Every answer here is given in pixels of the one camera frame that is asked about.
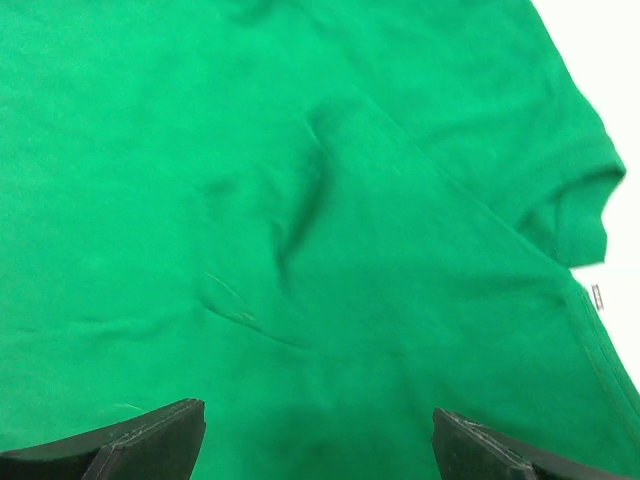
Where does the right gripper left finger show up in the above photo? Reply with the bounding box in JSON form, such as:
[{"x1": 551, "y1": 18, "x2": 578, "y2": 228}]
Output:
[{"x1": 1, "y1": 398, "x2": 205, "y2": 480}]

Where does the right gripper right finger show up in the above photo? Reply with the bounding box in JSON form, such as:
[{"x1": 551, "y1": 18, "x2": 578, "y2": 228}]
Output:
[{"x1": 432, "y1": 408, "x2": 618, "y2": 480}]

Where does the green t shirt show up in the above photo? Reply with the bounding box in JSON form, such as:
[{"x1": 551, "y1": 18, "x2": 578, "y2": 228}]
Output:
[{"x1": 1, "y1": 1, "x2": 639, "y2": 479}]

